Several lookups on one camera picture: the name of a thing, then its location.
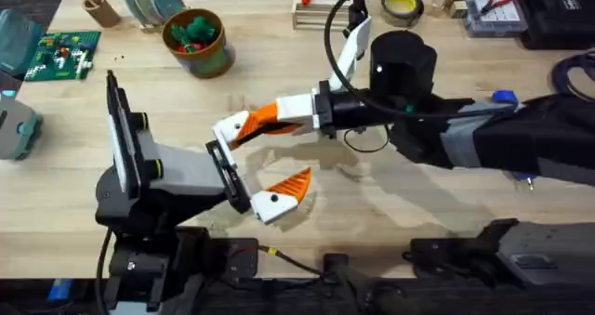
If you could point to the small wooden blocks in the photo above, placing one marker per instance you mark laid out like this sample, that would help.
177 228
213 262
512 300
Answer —
448 3

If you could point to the black tool case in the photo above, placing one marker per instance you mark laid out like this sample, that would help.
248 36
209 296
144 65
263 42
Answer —
558 13

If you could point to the clear screw box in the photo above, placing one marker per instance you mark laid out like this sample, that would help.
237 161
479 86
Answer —
493 22

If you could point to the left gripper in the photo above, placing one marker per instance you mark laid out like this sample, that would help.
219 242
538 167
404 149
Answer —
186 171

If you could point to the roll of tape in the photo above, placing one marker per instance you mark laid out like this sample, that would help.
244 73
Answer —
402 6

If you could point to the pale wooden crate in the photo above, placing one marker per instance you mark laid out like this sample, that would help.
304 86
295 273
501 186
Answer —
321 13

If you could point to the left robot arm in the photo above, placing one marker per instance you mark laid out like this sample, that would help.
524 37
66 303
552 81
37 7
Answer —
139 264

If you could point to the orange ribbed wedge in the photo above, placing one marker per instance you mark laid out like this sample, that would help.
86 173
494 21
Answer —
251 127

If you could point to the brown cardboard cup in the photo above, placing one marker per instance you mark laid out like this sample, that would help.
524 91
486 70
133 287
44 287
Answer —
102 10

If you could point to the blue electric screwdriver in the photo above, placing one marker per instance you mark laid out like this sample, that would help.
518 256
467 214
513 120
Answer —
504 96

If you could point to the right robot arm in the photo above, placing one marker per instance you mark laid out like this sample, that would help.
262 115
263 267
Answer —
534 134

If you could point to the black upright wrist plate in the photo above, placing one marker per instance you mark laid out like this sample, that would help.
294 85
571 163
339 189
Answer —
122 134

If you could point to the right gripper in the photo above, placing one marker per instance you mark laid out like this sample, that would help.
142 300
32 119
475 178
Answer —
400 69

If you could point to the black rail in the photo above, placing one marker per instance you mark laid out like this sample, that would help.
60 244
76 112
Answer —
288 301

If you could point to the teal box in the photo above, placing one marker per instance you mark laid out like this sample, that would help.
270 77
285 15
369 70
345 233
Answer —
18 41

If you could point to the green board with blocks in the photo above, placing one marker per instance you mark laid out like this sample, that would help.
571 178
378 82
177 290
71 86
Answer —
62 57

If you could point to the grey and teal device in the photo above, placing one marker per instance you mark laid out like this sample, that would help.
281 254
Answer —
16 129

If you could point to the brown tub with toys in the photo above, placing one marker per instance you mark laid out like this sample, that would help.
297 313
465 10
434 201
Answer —
200 50

